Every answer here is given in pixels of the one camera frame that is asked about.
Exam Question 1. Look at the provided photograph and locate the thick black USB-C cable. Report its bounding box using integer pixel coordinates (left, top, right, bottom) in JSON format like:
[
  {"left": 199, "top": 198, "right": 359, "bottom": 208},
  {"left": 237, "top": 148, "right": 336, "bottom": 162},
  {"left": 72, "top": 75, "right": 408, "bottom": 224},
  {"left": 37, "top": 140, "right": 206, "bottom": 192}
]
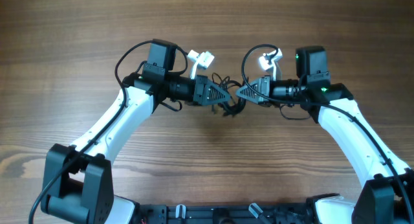
[{"left": 212, "top": 72, "right": 246, "bottom": 117}]

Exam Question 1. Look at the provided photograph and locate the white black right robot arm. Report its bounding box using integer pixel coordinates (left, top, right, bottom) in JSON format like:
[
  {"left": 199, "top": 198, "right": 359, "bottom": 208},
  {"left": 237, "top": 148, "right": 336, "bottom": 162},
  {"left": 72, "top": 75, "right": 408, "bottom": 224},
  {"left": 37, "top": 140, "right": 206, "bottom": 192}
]
[{"left": 236, "top": 45, "right": 413, "bottom": 223}]

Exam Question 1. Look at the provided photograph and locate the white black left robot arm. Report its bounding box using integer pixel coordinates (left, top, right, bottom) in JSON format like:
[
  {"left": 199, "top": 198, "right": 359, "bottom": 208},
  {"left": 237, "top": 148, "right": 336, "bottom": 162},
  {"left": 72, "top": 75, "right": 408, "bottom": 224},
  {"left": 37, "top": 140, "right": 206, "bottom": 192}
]
[{"left": 28, "top": 39, "right": 230, "bottom": 223}]

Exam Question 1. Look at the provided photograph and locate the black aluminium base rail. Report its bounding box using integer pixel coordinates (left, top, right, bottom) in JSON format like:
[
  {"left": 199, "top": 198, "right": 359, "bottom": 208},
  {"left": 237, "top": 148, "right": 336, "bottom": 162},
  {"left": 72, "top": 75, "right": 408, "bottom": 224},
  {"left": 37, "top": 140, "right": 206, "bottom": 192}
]
[{"left": 133, "top": 203, "right": 316, "bottom": 224}]

